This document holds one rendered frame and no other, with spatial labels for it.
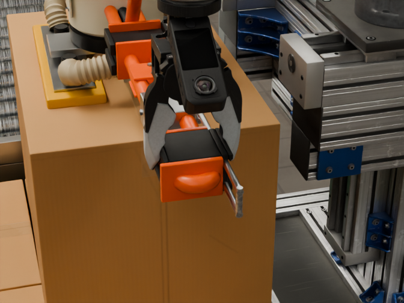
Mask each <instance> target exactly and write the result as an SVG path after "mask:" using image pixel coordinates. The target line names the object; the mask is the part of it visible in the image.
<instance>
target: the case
mask: <svg viewBox="0 0 404 303"><path fill-rule="evenodd" d="M45 17H46V16H45V13H44V11H39V12H32V13H18V14H8V15H7V25H8V35H9V41H10V51H11V61H12V66H13V76H14V86H15V92H16V102H17V111H18V117H19V127H20V137H21V143H22V153H23V162H24V168H25V177H26V185H27V190H28V198H29V205H30V210H31V218H32V225H33V230H34V237H35V245H36V250H37V257H38V265H39V270H40V278H41V285H42V290H43V297H44V303H271V300H272V277H273V265H274V242H275V218H276V206H277V182H278V159H279V146H280V122H279V121H278V120H277V118H276V117H275V116H274V114H273V113H272V111H271V110H270V108H269V107H268V105H267V104H266V102H265V101H264V100H263V98H262V97H261V95H260V94H259V92H258V91H257V90H256V88H255V87H254V86H253V84H252V83H251V81H250V80H249V79H248V77H247V75H246V74H245V73H244V71H243V70H242V68H241V67H240V65H239V64H238V63H237V61H236V60H235V58H234V57H233V55H232V54H231V53H230V51H229V50H228V49H227V47H226V45H225V44H224V43H223V41H222V40H221V39H220V37H219V35H218V34H217V33H216V31H215V30H214V28H213V27H212V26H211V28H212V32H213V37H214V39H215V40H216V42H217V43H218V44H219V46H220V47H221V53H220V54H221V58H223V59H224V60H225V61H226V63H227V66H226V67H229V68H230V70H231V74H232V76H233V78H234V80H235V81H236V82H237V84H238V86H239V88H240V91H241V94H242V122H241V124H240V139H239V145H238V148H237V152H236V155H235V157H234V159H233V160H232V161H230V160H228V162H229V163H230V165H231V167H232V169H233V171H234V173H235V175H236V177H237V179H238V181H239V183H240V185H241V186H242V187H243V191H244V193H243V205H242V213H243V217H241V218H237V217H236V216H235V215H236V214H235V212H234V210H233V208H232V206H231V204H230V202H229V200H228V198H227V196H226V194H225V192H224V191H223V194H222V195H216V196H211V197H202V198H193V199H188V200H179V201H170V202H164V203H163V202H161V184H160V182H159V179H158V177H157V174H156V171H155V169H154V170H151V169H150V168H149V167H148V163H147V161H146V158H145V154H144V135H143V125H142V123H141V115H140V114H139V110H140V103H139V100H138V98H137V97H134V95H133V92H132V89H131V87H130V84H129V83H128V82H126V83H125V82H124V80H123V79H122V80H118V78H117V76H116V78H113V77H111V78H110V79H108V78H106V79H105V80H103V79H102V83H103V86H104V89H105V92H106V98H107V101H106V103H101V104H94V105H83V106H72V107H66V108H55V109H48V108H47V106H46V100H45V96H44V89H43V84H42V79H41V74H40V68H39V64H38V58H37V51H36V48H35V41H34V35H33V31H32V27H33V26H34V25H42V24H47V20H46V18H45Z"/></svg>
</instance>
